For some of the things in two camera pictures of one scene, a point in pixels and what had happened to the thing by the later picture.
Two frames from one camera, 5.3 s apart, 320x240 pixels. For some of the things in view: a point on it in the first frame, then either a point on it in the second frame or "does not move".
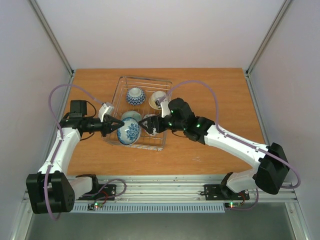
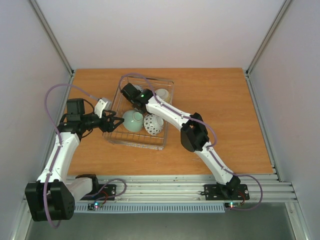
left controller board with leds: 92,206 does not move
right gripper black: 153,124 to 127,89
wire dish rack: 136,99 does not move
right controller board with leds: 230,205 does not move
